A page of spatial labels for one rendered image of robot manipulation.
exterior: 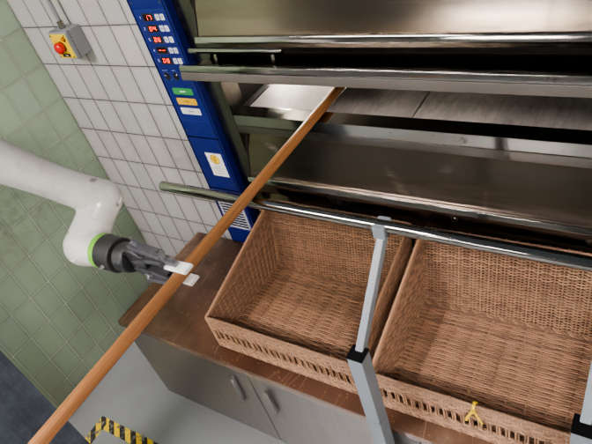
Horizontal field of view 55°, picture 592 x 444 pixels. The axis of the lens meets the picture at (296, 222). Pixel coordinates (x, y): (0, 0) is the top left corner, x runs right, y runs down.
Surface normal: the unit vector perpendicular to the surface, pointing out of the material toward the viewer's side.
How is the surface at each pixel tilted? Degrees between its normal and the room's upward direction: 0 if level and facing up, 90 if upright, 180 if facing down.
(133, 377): 0
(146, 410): 0
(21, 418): 90
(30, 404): 90
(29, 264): 90
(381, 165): 70
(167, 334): 0
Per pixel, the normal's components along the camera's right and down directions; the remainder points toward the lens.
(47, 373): 0.83, 0.16
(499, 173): -0.55, 0.36
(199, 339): -0.25, -0.74
